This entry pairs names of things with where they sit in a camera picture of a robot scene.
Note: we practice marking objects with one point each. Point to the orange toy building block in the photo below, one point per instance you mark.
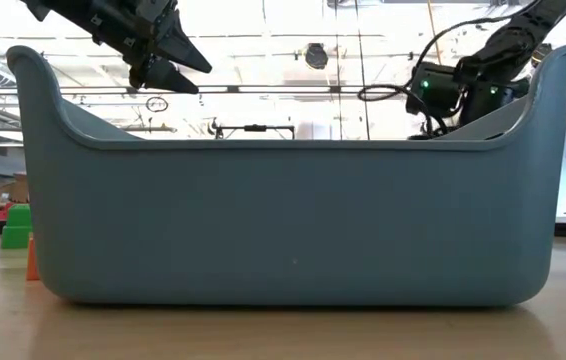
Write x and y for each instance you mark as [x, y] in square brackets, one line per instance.
[32, 265]

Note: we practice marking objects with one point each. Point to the brown cardboard box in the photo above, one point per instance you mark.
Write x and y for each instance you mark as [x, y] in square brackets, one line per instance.
[15, 189]

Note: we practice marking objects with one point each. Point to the black metal stand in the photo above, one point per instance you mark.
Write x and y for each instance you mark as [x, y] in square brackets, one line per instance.
[255, 128]

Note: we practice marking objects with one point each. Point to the dark teal plastic bin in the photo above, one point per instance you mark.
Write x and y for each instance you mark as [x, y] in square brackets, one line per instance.
[283, 225]

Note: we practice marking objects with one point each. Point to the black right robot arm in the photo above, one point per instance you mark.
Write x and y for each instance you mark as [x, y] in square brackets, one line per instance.
[513, 42]

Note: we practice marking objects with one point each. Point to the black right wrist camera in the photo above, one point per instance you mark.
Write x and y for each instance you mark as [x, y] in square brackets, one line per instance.
[435, 92]

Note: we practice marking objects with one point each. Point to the green toy building block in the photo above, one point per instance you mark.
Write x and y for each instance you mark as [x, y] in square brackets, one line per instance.
[17, 230]

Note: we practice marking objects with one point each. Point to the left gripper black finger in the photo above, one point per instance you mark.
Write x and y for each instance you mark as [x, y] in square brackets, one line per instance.
[168, 79]
[183, 50]

